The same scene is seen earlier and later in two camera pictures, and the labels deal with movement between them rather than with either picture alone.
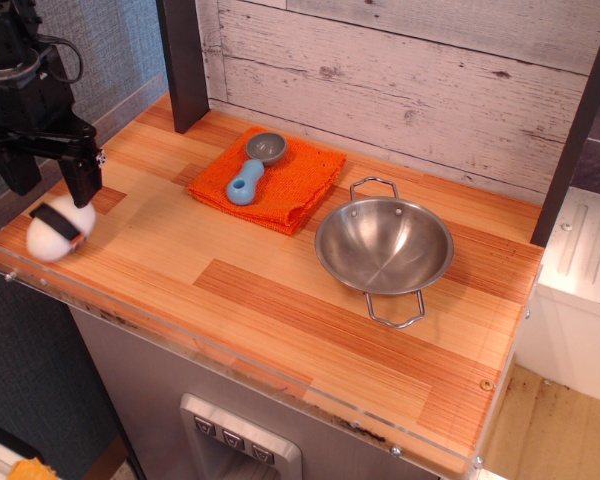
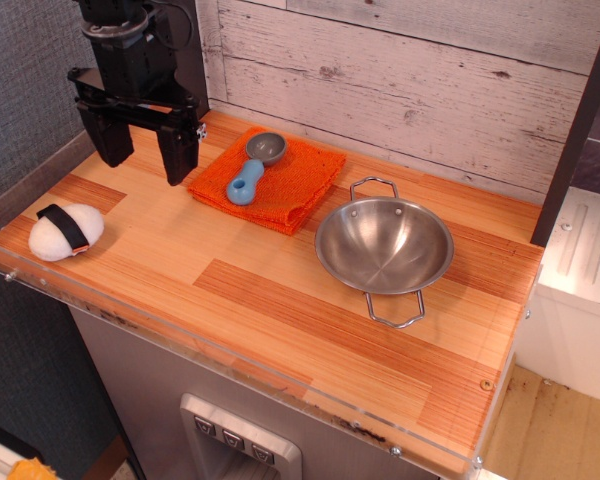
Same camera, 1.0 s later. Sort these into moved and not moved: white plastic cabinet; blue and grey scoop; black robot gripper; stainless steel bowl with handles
Moved: black robot gripper
Not moved: stainless steel bowl with handles; blue and grey scoop; white plastic cabinet
